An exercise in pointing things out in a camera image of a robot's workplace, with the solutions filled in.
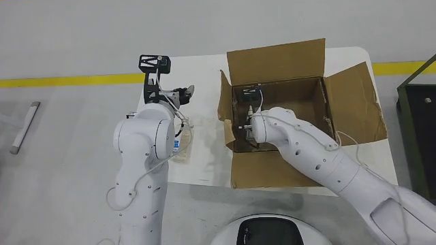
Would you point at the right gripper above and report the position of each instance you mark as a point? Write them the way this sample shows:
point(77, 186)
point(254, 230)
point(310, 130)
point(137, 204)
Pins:
point(246, 128)

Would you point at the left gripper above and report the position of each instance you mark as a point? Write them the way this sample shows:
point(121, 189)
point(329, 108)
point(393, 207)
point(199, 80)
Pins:
point(173, 98)

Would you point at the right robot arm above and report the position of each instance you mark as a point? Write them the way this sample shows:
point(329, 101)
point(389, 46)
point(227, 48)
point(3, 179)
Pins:
point(327, 166)

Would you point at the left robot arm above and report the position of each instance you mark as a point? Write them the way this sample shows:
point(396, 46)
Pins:
point(143, 163)

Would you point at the clear plastic bottle blue label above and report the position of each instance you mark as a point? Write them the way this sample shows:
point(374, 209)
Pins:
point(184, 143)

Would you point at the large brown cardboard carton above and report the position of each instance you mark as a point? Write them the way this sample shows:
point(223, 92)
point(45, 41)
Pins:
point(293, 64)

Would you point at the robot body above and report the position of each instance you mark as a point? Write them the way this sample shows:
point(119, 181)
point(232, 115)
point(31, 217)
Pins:
point(269, 231)

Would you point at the white bar with grey ends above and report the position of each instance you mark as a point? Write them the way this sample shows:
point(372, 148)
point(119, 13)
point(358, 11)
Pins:
point(24, 127)

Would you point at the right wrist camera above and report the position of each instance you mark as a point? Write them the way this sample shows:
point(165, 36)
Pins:
point(250, 94)

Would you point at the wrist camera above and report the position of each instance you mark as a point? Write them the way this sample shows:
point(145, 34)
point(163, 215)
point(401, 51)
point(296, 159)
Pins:
point(250, 94)
point(154, 64)

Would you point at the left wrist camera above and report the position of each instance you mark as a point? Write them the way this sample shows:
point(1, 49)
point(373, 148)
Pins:
point(154, 64)

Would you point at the dark green metal frame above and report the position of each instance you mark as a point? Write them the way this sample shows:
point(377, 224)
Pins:
point(413, 143)

